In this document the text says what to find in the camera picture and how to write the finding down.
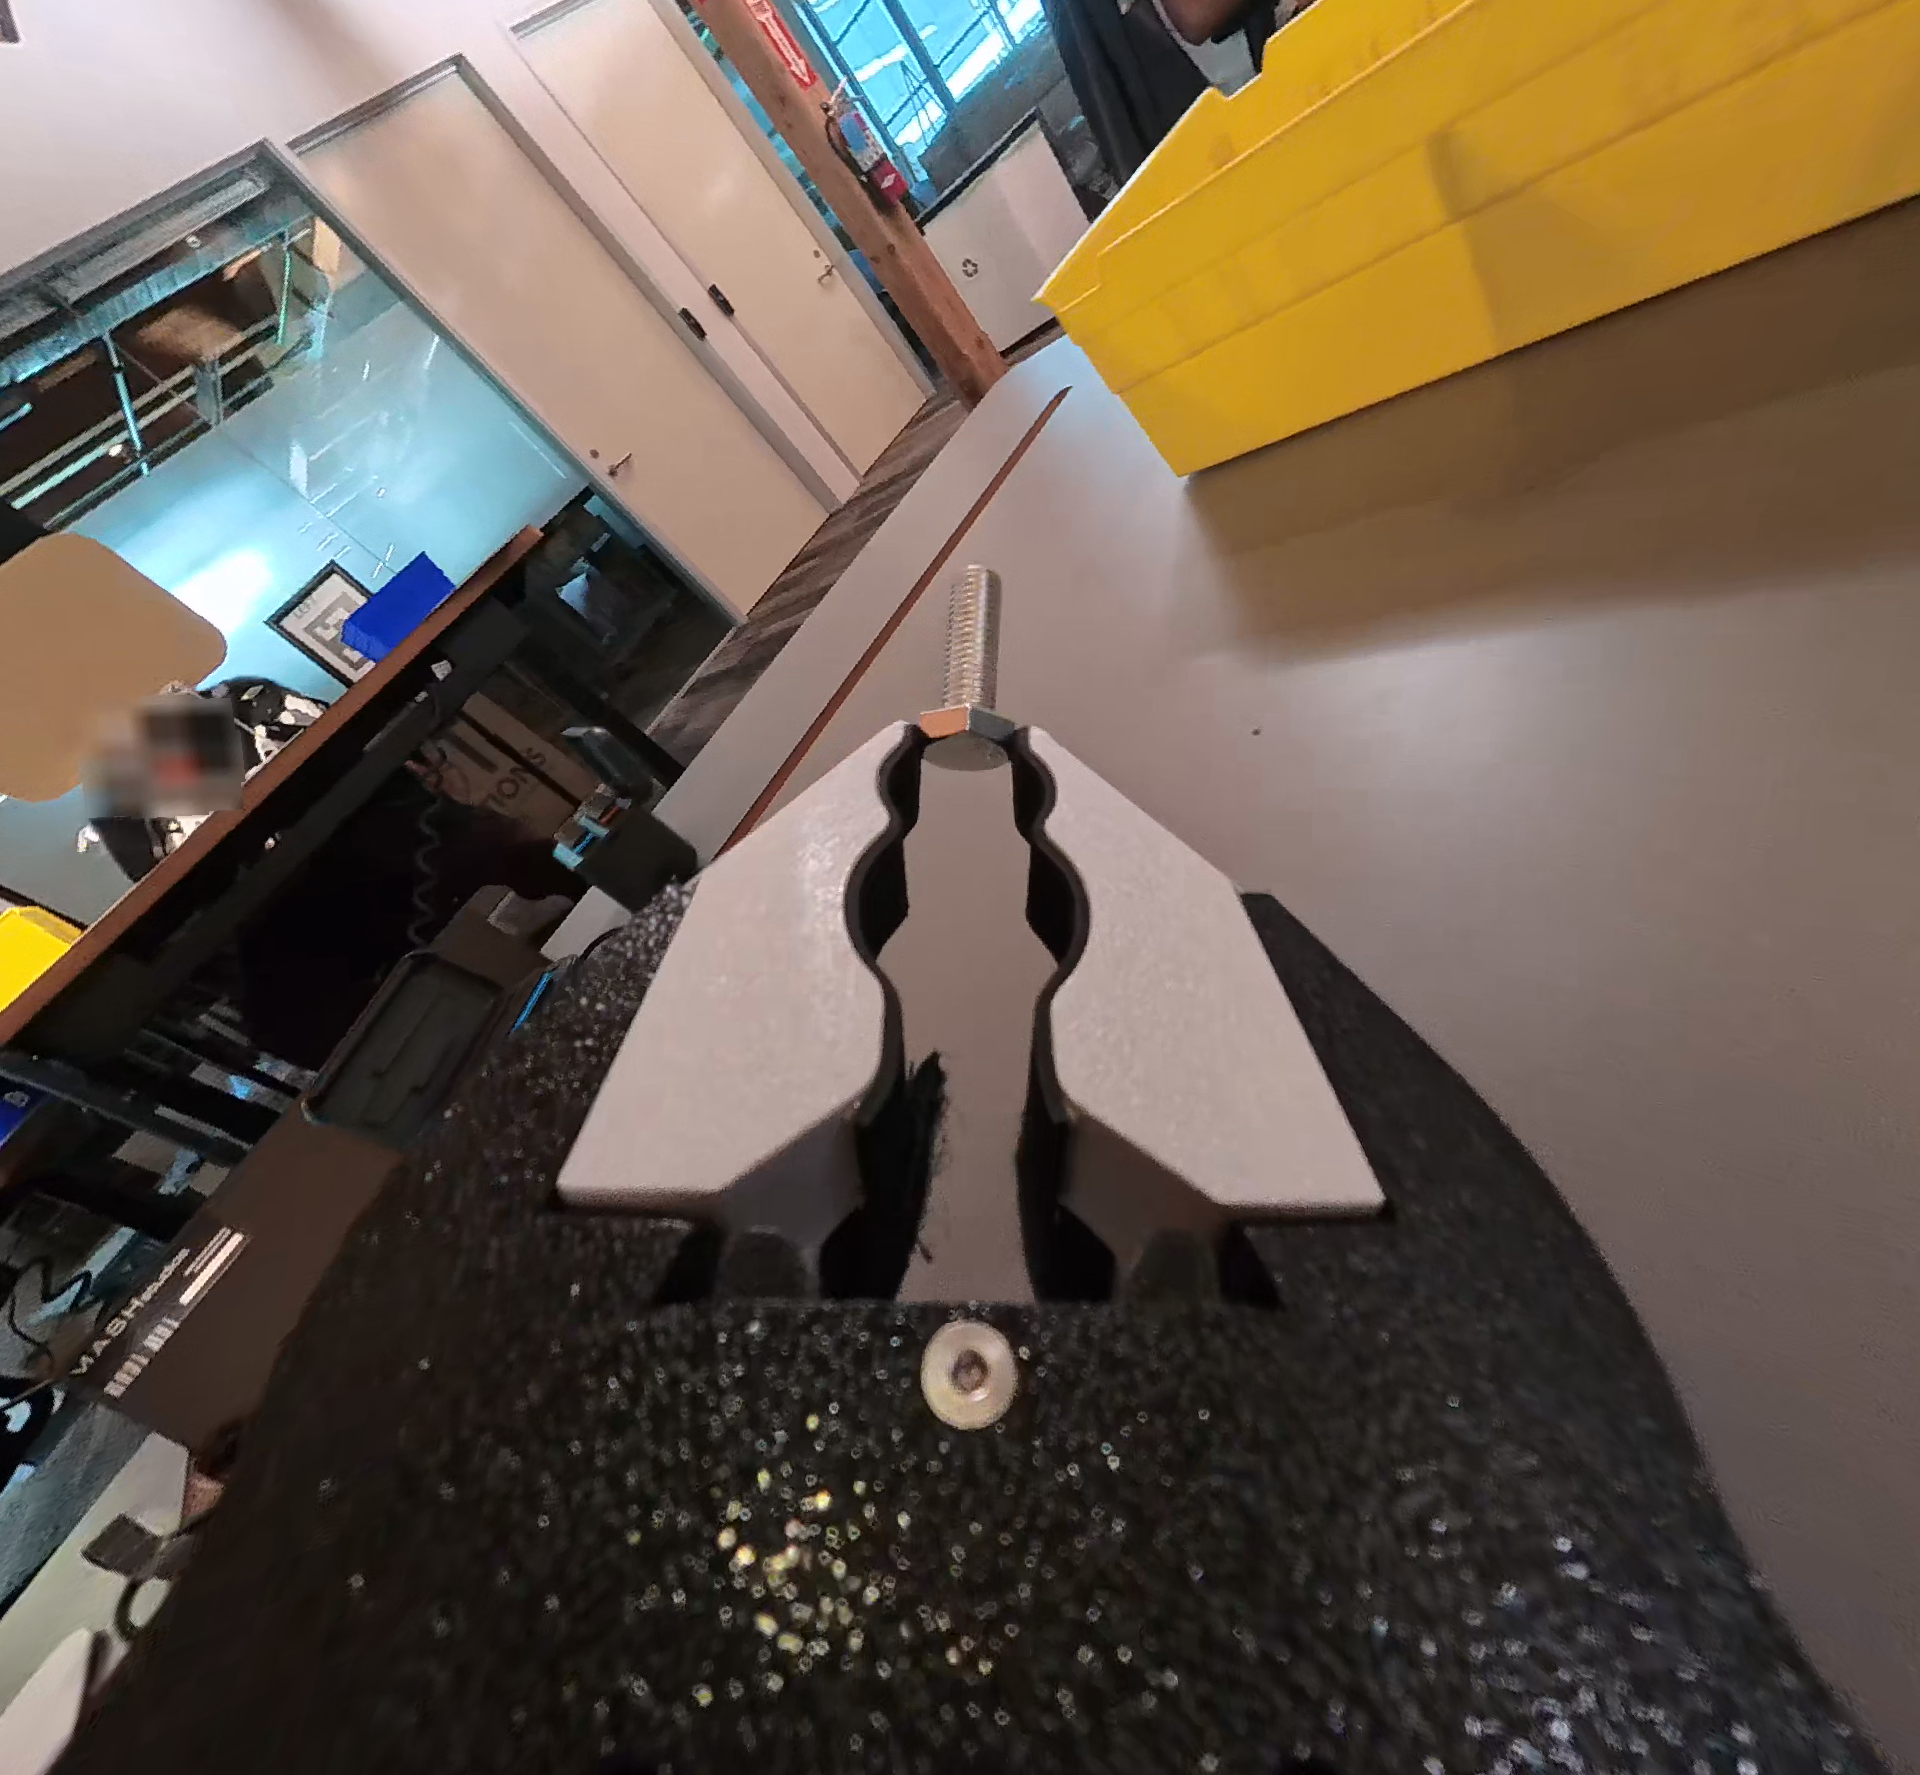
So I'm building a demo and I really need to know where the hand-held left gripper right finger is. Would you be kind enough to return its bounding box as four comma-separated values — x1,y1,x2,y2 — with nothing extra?
1015,720,1389,1283

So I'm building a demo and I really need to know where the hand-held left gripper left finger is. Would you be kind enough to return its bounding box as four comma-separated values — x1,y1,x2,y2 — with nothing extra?
554,718,922,1274

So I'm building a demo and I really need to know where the silver hex bolt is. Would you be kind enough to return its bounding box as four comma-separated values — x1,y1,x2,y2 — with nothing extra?
914,563,1024,775

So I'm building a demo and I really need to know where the grey electrical box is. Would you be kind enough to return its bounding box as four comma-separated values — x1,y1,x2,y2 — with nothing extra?
553,777,703,915

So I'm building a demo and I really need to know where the black hard case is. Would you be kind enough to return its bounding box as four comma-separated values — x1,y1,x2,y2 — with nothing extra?
305,946,503,1149

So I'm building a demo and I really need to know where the printed cardboard box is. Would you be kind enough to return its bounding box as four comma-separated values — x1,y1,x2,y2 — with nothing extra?
428,698,599,835

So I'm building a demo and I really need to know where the wooden top desk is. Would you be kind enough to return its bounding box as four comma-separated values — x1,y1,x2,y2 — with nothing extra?
0,521,548,1058

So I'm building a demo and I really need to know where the blue plastic bin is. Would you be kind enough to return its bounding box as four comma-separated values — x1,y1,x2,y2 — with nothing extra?
341,548,457,653

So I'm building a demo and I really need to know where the black printed carton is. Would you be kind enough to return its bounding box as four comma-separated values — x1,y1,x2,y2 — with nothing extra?
68,1127,412,1468

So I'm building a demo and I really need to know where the framed black white tag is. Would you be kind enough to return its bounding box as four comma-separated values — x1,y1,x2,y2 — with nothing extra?
269,565,380,686

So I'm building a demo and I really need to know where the yellow plastic bin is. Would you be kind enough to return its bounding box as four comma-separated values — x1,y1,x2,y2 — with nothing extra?
1033,0,1920,478
0,901,90,1014

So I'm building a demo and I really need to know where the glass partition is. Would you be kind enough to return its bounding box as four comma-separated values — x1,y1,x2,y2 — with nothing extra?
0,139,746,703

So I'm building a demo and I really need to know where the white door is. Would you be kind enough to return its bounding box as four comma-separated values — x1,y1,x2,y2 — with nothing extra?
508,0,934,501
288,53,844,613

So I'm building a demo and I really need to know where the white waste cabinet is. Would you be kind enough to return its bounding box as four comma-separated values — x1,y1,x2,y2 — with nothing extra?
918,124,1099,355

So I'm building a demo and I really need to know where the red fire extinguisher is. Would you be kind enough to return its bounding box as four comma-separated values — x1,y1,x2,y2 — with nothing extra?
823,95,906,215

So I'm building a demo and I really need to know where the black office chair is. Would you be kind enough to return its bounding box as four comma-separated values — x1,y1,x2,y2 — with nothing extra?
1035,0,1208,185

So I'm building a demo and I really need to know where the black coiled cable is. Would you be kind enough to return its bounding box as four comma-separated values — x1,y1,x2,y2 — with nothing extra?
404,754,458,960

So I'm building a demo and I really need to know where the wooden post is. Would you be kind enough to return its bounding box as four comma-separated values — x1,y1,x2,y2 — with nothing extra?
594,0,1007,405

